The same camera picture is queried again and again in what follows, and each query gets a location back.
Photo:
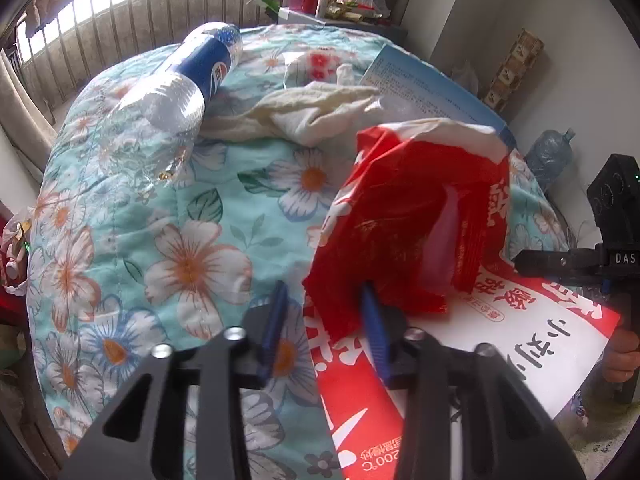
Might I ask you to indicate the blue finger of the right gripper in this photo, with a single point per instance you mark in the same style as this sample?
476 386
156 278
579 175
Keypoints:
575 262

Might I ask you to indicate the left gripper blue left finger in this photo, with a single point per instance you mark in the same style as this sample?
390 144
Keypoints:
263 327

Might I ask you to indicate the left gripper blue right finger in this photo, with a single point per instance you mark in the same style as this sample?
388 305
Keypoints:
384 327

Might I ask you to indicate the red snack bag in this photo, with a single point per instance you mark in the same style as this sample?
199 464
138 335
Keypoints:
423 209

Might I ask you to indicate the clear Pepsi plastic bottle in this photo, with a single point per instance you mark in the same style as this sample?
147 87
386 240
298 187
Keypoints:
153 128

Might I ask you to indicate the person's right hand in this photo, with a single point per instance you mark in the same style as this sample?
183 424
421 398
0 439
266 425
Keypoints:
621 357

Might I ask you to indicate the large clear water jug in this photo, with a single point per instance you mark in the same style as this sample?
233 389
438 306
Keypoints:
550 155

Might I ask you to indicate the red white printed paper bag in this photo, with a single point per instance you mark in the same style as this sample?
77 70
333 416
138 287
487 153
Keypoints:
486 381

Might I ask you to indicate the floral teal bed quilt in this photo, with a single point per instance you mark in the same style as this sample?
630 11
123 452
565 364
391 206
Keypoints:
122 264

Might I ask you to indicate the patterned cardboard box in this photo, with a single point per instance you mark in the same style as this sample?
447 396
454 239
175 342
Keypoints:
521 57

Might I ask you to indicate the blue white paper sheet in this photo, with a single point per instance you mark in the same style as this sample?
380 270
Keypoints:
429 92

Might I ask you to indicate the white crumpled cloth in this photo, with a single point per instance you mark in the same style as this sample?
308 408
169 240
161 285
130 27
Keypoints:
307 115

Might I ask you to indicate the grey bedside cabinet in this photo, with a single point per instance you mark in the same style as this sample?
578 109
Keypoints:
391 32

